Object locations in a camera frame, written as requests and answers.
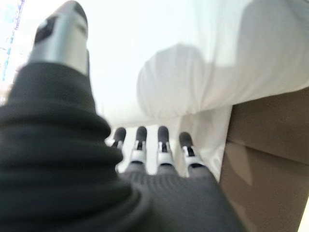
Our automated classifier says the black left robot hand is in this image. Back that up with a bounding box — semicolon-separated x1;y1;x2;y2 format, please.
0;0;242;232

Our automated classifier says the white duvet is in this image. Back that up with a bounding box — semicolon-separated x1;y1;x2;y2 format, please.
96;0;309;182

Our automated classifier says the brown upholstered bed frame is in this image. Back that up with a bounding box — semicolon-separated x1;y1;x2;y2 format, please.
218;87;309;232

